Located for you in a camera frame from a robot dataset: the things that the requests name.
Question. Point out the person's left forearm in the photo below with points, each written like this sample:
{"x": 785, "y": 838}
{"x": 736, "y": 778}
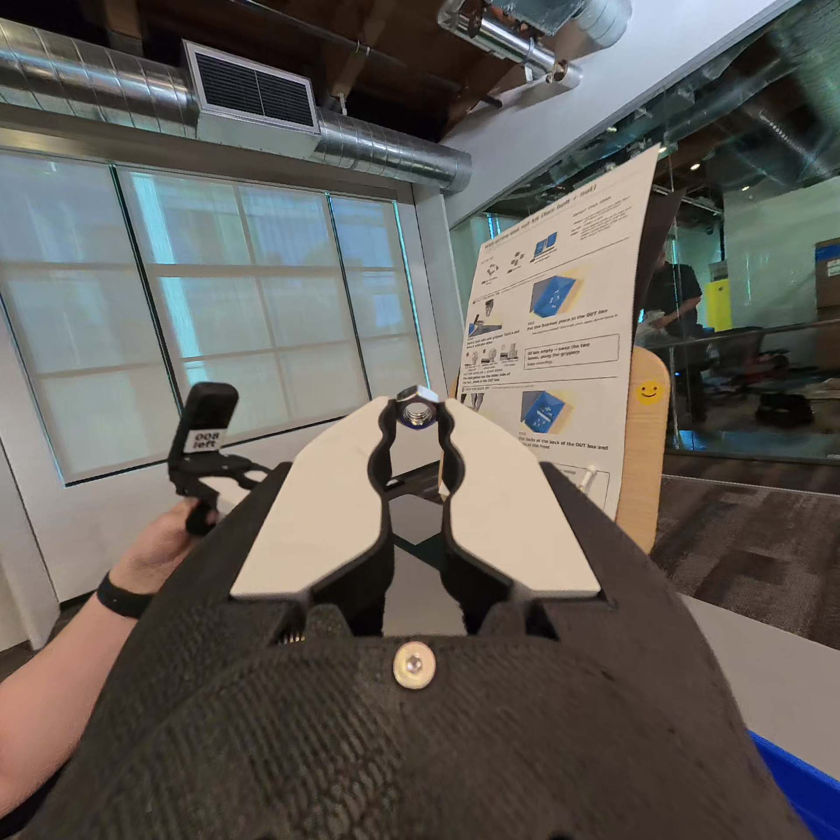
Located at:
{"x": 52, "y": 709}

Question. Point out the silver air duct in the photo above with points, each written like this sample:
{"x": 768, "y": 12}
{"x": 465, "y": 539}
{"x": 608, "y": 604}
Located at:
{"x": 512, "y": 39}
{"x": 79, "y": 85}

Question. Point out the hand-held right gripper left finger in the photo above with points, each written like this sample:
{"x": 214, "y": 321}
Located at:
{"x": 315, "y": 512}

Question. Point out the instruction sheet on stand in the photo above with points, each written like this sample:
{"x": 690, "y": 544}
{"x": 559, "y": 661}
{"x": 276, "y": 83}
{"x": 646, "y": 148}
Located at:
{"x": 646, "y": 472}

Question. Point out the yellow smiley sticker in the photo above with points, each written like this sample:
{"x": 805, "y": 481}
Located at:
{"x": 649, "y": 392}

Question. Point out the cardboard box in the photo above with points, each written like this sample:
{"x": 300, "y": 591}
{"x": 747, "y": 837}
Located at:
{"x": 828, "y": 302}

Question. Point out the printed instruction sheet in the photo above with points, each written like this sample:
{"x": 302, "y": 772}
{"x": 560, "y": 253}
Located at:
{"x": 558, "y": 315}

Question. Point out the person's left hand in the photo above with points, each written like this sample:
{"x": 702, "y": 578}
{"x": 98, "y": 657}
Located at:
{"x": 154, "y": 551}

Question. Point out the steel hex nut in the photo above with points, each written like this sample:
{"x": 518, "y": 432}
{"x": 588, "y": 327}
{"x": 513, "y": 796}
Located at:
{"x": 415, "y": 397}

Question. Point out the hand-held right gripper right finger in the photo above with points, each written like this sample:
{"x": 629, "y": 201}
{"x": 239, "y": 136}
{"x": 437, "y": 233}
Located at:
{"x": 505, "y": 512}

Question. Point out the blue plastic bin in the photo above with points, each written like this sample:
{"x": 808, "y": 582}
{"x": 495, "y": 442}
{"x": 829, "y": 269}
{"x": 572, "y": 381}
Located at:
{"x": 800, "y": 787}

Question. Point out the black wristband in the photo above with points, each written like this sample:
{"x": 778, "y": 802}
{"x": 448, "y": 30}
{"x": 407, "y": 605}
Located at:
{"x": 121, "y": 596}

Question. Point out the air vent grille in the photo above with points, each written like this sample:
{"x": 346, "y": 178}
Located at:
{"x": 256, "y": 88}

